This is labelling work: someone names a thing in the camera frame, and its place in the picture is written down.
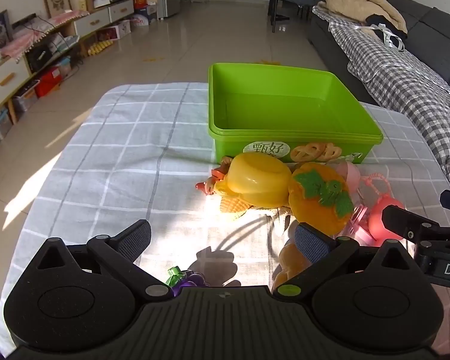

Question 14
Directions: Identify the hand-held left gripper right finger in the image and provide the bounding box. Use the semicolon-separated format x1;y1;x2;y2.
272;222;421;301

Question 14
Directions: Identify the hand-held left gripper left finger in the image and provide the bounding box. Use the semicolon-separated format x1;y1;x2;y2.
30;219;175;303

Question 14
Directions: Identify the coral pink round toy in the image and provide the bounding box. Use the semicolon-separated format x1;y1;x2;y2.
361;172;408;242

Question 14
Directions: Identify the orange plastic toy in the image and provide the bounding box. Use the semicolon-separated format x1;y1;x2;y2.
273;243;313;288

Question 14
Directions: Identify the orange persimmon toy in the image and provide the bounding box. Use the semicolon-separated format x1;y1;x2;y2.
287;161;355;239

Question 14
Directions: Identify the pink card case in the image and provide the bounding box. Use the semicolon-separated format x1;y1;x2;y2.
334;202;378;247

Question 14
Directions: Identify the purple grape toy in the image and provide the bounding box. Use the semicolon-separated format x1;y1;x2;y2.
166;266;211;290

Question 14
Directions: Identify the pale pink ball toy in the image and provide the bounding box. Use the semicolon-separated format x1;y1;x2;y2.
335;161;362;193

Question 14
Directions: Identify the yellow plastic toy cup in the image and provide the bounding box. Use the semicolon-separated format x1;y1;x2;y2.
214;152;293;208

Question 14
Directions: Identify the yellow corn toy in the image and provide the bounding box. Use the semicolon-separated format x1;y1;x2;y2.
219;195;250;217

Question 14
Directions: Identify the green plastic box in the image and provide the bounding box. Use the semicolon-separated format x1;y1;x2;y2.
208;62;384;164

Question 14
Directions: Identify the red brown lobster toy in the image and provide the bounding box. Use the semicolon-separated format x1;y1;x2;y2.
195;157;233;196

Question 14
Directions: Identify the grey plaid tablecloth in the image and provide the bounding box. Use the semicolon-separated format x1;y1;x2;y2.
0;81;450;357

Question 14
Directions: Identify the grey checked blanket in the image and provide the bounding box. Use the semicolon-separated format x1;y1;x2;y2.
314;2;450;193

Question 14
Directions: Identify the dark grey sofa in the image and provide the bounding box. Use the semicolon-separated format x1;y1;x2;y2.
308;0;450;106

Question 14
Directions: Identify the red storage box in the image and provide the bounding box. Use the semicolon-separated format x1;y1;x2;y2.
33;65;63;98

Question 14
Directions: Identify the row of yellow toys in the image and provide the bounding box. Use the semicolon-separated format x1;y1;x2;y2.
86;39;115;57

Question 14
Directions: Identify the black audio device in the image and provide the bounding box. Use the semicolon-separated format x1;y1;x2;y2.
24;43;53;72

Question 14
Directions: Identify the white wooden side cabinet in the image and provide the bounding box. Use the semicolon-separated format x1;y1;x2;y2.
0;55;32;148

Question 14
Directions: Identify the white red gift box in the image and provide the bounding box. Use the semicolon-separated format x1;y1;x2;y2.
97;19;131;42

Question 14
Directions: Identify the white wooden drawer cabinet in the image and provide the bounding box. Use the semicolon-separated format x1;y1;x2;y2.
73;0;136;58

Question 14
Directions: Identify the blue white box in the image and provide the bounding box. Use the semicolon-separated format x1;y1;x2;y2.
131;2;158;27

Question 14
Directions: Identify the pink lace cloth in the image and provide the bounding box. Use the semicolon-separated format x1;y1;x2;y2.
1;9;91;59

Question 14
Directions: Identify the black white strapped garment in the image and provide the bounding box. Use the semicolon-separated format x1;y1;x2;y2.
365;14;406;52

